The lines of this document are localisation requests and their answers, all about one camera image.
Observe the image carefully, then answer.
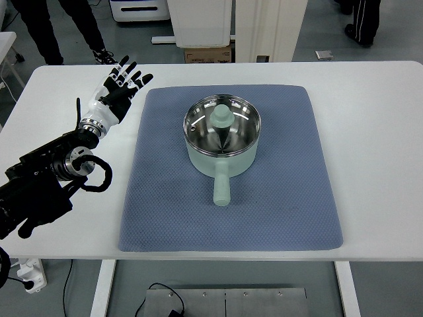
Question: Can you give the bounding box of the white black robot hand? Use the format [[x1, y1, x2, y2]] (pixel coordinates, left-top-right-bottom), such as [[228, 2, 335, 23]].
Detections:
[[79, 55, 153, 133]]

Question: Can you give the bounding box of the green pot with handle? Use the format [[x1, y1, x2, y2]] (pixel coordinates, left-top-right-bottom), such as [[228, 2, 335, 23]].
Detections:
[[183, 94, 262, 207]]

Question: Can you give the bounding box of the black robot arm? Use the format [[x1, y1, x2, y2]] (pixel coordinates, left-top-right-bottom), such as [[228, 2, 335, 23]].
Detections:
[[1, 56, 153, 238]]

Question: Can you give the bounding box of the white machine with slot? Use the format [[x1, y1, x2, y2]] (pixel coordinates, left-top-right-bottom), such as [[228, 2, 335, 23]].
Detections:
[[109, 1, 170, 22]]

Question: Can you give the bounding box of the white cabinet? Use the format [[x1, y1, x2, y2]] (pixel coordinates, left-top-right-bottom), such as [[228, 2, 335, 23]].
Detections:
[[167, 0, 233, 48]]

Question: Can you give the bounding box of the cardboard box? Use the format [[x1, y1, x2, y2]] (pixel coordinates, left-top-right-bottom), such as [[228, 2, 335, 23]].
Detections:
[[184, 46, 232, 63]]

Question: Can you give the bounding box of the person in black trousers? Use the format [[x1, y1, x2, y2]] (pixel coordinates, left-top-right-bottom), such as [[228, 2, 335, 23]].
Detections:
[[10, 0, 118, 66]]

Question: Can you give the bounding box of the white cart at left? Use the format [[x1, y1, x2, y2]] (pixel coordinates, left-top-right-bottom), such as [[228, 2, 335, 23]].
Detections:
[[1, 31, 26, 102]]

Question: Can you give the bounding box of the white pillar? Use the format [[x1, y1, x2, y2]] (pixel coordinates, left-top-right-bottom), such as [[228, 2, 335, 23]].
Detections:
[[235, 0, 308, 63]]

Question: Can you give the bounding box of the white table left leg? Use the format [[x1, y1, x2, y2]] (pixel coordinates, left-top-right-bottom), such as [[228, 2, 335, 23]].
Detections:
[[90, 260, 117, 317]]

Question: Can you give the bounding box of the white table leg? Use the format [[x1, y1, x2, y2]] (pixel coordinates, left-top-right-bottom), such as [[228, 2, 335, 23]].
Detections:
[[334, 261, 361, 317], [90, 260, 117, 317]]

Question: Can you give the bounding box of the grey floor plate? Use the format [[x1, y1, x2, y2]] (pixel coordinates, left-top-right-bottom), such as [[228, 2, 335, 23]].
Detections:
[[315, 50, 334, 61]]

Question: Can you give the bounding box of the blue quilted mat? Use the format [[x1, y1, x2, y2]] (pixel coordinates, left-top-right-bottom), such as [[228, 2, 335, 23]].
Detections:
[[118, 85, 343, 252]]

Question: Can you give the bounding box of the white power strip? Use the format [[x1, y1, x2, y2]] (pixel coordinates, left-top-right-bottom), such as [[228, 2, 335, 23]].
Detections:
[[17, 258, 47, 294]]

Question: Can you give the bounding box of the person in striped trousers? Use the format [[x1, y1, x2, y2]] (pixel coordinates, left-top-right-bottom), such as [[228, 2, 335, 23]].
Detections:
[[334, 0, 381, 48]]

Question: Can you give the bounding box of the white table right leg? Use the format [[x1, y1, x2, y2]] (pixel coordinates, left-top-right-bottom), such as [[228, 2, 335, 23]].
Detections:
[[334, 261, 361, 317]]

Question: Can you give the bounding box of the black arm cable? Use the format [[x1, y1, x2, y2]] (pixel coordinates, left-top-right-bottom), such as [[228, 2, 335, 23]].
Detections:
[[73, 155, 114, 193]]

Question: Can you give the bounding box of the black floor cable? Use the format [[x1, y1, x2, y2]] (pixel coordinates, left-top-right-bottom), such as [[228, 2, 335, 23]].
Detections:
[[134, 282, 188, 317]]

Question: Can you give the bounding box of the metal base plate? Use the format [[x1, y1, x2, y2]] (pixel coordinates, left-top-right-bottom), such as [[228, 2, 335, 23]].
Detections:
[[142, 288, 309, 316]]

